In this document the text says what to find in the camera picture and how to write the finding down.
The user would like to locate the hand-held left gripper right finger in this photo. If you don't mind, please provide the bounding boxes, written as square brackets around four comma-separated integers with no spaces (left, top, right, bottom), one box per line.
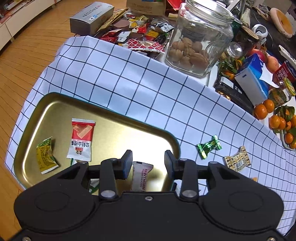
[165,150,250,201]

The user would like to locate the yellow green snack packet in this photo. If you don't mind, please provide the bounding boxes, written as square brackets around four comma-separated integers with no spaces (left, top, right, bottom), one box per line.
[36,137,59,175]

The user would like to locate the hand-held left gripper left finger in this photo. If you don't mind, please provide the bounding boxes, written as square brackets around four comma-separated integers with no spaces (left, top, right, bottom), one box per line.
[50,150,134,201]

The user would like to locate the white remote control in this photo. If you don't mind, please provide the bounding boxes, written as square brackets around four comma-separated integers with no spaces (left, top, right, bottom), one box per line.
[279,45,296,67]

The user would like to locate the small glass jar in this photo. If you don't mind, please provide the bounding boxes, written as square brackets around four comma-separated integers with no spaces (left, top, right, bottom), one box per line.
[228,42,244,58]

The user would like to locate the pile of tangerines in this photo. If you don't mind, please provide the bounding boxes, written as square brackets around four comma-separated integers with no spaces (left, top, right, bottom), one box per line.
[253,99,296,150]

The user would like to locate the beige patterned snack packet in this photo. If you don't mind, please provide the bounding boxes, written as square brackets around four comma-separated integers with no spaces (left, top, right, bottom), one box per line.
[224,146,251,173]

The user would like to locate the brown cardboard box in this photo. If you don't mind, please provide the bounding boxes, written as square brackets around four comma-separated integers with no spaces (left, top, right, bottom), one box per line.
[126,0,167,15]

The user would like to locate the green jar with yellow lid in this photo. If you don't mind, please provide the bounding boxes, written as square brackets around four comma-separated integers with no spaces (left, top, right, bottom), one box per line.
[268,77,296,108]

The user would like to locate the white round gadget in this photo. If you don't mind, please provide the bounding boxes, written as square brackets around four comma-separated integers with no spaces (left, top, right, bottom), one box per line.
[252,24,269,39]

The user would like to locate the red white snack packet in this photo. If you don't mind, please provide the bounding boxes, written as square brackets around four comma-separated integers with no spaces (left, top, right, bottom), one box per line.
[66,118,96,161]

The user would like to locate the round brown chocolate disc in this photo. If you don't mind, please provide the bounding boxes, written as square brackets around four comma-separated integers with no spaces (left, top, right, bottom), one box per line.
[113,20,130,29]

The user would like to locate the blue tissue box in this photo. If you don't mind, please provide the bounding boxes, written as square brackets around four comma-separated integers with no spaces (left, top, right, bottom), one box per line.
[235,53,280,106]

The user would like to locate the green twisted candy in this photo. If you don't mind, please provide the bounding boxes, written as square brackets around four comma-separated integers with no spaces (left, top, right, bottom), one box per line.
[196,135,222,159]

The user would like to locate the large glass jar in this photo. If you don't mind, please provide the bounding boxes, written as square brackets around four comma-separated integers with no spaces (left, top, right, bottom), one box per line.
[165,0,235,77]

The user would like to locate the pink white snack packet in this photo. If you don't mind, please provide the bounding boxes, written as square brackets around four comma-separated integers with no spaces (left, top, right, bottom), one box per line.
[132,161,154,192]

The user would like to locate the white orange ring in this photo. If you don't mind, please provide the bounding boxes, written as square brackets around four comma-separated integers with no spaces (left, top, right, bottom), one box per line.
[269,7,296,39]

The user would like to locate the gold metal tray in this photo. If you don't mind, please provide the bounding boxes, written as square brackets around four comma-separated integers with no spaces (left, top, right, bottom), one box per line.
[13,92,180,193]

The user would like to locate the black flat packet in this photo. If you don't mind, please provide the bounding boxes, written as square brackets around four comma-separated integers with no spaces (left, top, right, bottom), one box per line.
[214,75,256,114]

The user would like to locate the white low cabinet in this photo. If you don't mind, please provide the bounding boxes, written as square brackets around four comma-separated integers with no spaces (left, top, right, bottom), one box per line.
[0,0,62,50]

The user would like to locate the pile of assorted wrapped sweets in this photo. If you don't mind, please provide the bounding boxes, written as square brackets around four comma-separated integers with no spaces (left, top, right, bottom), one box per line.
[94,14,174,58]

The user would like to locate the red apple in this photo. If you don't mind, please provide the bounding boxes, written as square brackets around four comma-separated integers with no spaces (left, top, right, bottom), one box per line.
[251,49,267,62]

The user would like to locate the orange pink apple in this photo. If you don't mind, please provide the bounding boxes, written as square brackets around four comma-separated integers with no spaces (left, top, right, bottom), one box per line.
[265,56,280,73]

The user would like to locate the red labelled jar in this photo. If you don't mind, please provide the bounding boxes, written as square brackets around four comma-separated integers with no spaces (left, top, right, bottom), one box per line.
[274,61,296,84]

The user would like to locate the long kraft paper box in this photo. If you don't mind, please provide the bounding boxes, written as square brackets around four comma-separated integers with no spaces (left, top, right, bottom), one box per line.
[96,8,129,33]

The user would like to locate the white checked tablecloth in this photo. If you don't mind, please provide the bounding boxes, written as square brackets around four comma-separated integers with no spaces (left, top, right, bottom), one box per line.
[5,35,296,237]

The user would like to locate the pile of walnuts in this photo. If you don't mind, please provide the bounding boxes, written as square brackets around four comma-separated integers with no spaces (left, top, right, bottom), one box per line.
[168,38,210,71]

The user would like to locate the grey cardboard box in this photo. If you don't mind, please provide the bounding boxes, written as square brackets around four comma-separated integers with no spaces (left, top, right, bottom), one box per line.
[70,2,115,35]

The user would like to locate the red paper bag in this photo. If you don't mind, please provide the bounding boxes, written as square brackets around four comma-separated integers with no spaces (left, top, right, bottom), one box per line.
[166,0,185,12]

